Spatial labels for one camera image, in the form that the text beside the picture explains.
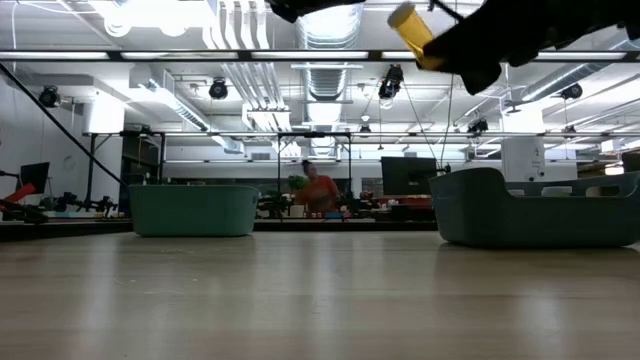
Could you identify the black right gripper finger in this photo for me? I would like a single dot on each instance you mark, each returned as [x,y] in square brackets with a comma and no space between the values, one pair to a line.
[470,57]

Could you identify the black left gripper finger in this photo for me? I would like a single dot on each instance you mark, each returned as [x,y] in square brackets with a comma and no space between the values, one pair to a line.
[300,7]

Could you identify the slim yellow pill bottle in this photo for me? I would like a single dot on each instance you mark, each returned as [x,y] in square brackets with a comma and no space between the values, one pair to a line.
[412,27]

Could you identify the dark teal plastic bin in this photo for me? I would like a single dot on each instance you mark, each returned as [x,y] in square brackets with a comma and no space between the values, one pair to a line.
[475,215]

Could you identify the green plastic bin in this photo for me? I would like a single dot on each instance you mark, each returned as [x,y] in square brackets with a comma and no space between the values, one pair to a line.
[195,210]

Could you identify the black ceiling spotlight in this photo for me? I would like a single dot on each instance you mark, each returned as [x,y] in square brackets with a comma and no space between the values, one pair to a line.
[218,90]
[391,82]
[48,97]
[571,91]
[478,126]

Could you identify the black overhead light bar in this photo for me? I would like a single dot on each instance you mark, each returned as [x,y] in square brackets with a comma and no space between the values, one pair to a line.
[245,55]

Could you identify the white square column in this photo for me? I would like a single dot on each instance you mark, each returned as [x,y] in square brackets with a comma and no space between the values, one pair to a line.
[522,160]

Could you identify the black monitor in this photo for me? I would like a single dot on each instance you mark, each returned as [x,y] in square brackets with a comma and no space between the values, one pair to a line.
[410,175]

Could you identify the green potted plant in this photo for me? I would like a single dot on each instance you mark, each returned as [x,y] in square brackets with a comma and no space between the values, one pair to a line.
[297,182]

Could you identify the person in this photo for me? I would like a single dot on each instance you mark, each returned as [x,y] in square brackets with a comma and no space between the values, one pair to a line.
[320,192]

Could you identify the dark storage shelf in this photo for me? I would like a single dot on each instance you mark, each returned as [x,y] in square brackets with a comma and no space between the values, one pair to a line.
[142,170]

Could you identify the black background robot arms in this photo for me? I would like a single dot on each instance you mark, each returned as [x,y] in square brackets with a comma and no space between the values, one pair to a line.
[102,204]

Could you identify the small dark monitor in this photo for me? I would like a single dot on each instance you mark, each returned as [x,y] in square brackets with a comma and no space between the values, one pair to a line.
[36,172]

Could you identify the red background object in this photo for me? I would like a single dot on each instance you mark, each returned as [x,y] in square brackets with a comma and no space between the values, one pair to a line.
[22,192]

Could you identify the silver ventilation duct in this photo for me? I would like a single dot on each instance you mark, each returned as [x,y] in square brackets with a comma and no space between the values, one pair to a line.
[327,30]

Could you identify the black metal workstation frame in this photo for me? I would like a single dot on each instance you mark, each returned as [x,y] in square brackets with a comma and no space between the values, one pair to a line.
[314,134]

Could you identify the black aluminium table frame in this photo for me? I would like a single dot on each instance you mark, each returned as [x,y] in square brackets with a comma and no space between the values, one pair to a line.
[325,226]

